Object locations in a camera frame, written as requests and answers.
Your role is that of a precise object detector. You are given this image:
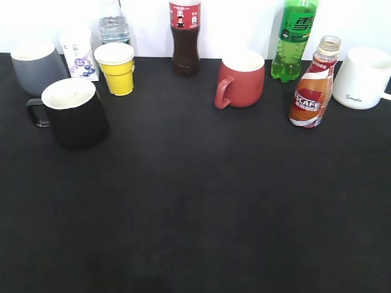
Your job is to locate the orange nescafe coffee bottle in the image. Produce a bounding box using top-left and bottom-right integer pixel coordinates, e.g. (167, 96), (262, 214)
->
(289, 35), (341, 128)

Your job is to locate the grey ceramic mug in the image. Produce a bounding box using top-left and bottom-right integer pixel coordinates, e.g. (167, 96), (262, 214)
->
(10, 40), (68, 97)

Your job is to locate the white ceramic mug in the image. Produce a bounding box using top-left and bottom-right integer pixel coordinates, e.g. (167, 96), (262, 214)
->
(332, 46), (390, 110)

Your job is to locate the cola bottle red label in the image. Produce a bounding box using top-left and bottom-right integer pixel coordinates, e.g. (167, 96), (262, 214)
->
(169, 1), (201, 77)

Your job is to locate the yellow paper cup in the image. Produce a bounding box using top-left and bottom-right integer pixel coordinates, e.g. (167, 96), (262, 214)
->
(94, 43), (134, 96)

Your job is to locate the green sprite bottle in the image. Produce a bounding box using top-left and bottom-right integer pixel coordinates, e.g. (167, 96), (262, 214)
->
(271, 0), (319, 82)

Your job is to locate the white blueberry yogurt carton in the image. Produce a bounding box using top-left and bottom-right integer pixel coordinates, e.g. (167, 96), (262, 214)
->
(59, 28), (100, 82)

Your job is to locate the clear water bottle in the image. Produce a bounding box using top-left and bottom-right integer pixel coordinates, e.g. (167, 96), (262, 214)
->
(98, 0), (131, 45)

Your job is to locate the red ceramic mug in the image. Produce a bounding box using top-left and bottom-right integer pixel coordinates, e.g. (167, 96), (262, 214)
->
(214, 49), (265, 109)

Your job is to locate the black ceramic mug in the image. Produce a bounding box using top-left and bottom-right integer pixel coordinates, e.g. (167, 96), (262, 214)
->
(26, 78), (109, 150)

